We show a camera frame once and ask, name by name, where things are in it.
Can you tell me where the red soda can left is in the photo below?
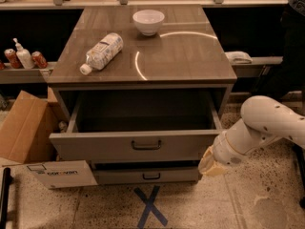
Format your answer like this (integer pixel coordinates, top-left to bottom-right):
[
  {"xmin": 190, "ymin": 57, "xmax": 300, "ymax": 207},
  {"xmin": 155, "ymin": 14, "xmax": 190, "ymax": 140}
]
[{"xmin": 4, "ymin": 49, "xmax": 22, "ymax": 69}]

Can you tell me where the grey drawer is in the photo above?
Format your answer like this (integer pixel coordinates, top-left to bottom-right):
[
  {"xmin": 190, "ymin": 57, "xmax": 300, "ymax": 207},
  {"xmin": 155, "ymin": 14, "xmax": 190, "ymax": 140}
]
[
  {"xmin": 51, "ymin": 89, "xmax": 220, "ymax": 163},
  {"xmin": 92, "ymin": 160, "xmax": 201, "ymax": 184}
]

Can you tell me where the brown cardboard box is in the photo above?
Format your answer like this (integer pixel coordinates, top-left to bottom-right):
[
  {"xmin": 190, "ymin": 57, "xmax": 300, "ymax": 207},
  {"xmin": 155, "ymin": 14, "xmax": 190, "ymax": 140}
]
[{"xmin": 0, "ymin": 91, "xmax": 59, "ymax": 164}]

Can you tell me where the clear plastic water bottle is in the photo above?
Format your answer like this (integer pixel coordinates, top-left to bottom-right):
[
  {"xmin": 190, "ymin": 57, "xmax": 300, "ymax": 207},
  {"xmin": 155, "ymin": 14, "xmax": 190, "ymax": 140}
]
[{"xmin": 80, "ymin": 32, "xmax": 124, "ymax": 75}]

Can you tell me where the grey drawer cabinet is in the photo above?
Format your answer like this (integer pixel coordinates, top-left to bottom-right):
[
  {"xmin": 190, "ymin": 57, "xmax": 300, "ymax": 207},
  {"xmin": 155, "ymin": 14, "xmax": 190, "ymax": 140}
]
[{"xmin": 47, "ymin": 5, "xmax": 238, "ymax": 186}]

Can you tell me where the black bar left edge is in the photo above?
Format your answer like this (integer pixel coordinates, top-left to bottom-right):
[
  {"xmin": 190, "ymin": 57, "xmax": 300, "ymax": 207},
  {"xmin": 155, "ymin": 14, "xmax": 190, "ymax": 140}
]
[{"xmin": 0, "ymin": 167, "xmax": 12, "ymax": 229}]

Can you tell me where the black top drawer handle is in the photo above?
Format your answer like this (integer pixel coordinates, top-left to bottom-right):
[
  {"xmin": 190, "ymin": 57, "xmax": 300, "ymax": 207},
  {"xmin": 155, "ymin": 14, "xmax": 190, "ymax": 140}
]
[{"xmin": 131, "ymin": 140, "xmax": 162, "ymax": 151}]

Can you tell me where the white pump dispenser bottle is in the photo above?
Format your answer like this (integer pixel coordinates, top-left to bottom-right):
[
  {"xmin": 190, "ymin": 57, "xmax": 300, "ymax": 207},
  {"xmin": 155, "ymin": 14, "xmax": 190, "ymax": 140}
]
[{"xmin": 13, "ymin": 38, "xmax": 35, "ymax": 69}]

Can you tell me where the black drawer handle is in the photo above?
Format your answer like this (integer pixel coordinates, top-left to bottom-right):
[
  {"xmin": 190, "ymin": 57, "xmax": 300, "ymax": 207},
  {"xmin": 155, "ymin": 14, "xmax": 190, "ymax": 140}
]
[
  {"xmin": 131, "ymin": 140, "xmax": 162, "ymax": 151},
  {"xmin": 142, "ymin": 173, "xmax": 161, "ymax": 180}
]

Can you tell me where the red soda can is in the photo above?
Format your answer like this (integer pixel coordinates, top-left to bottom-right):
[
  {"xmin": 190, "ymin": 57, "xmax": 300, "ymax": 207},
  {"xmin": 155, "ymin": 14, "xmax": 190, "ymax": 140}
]
[
  {"xmin": 31, "ymin": 52, "xmax": 48, "ymax": 69},
  {"xmin": 4, "ymin": 49, "xmax": 22, "ymax": 69}
]

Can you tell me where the black post right edge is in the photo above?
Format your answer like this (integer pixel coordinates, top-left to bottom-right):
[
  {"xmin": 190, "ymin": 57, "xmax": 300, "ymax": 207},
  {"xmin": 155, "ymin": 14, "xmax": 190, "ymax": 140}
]
[{"xmin": 293, "ymin": 145, "xmax": 305, "ymax": 209}]

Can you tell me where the grey top drawer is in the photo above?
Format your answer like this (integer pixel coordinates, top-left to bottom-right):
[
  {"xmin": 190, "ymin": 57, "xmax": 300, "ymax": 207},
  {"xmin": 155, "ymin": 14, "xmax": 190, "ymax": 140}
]
[{"xmin": 51, "ymin": 89, "xmax": 220, "ymax": 163}]

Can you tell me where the person in dark clothes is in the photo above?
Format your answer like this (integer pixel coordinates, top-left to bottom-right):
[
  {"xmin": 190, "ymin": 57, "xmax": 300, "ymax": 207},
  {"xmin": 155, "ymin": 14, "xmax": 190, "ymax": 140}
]
[{"xmin": 254, "ymin": 0, "xmax": 305, "ymax": 100}]

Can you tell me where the grey lower drawer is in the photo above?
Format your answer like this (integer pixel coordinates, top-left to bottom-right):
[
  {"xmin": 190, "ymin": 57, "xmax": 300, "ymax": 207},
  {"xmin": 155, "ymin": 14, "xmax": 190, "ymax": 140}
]
[{"xmin": 92, "ymin": 160, "xmax": 201, "ymax": 184}]

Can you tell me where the white folded cloth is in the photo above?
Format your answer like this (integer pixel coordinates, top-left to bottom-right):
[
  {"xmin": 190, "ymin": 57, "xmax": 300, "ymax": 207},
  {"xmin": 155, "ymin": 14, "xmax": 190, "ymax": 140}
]
[{"xmin": 226, "ymin": 51, "xmax": 253, "ymax": 65}]

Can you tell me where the white ceramic bowl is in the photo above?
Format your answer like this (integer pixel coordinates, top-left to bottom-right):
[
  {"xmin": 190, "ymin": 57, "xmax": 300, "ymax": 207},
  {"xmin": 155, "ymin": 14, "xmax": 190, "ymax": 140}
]
[{"xmin": 132, "ymin": 10, "xmax": 165, "ymax": 36}]

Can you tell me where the black lower drawer handle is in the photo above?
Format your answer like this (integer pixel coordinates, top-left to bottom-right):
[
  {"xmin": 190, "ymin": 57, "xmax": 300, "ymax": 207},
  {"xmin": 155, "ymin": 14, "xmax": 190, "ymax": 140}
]
[{"xmin": 142, "ymin": 173, "xmax": 161, "ymax": 180}]

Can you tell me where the blue tape cross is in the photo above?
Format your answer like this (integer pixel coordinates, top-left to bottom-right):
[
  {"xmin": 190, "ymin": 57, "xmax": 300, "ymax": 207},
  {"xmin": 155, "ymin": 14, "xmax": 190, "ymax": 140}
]
[{"xmin": 134, "ymin": 185, "xmax": 168, "ymax": 229}]

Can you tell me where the red soda can right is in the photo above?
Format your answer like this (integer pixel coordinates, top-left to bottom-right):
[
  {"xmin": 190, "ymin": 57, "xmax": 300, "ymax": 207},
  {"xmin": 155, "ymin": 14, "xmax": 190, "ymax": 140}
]
[{"xmin": 31, "ymin": 52, "xmax": 48, "ymax": 69}]

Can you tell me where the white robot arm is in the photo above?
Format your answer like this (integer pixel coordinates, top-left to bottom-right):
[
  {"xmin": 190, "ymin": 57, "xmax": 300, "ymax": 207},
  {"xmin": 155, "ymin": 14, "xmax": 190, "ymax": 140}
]
[{"xmin": 198, "ymin": 95, "xmax": 305, "ymax": 177}]

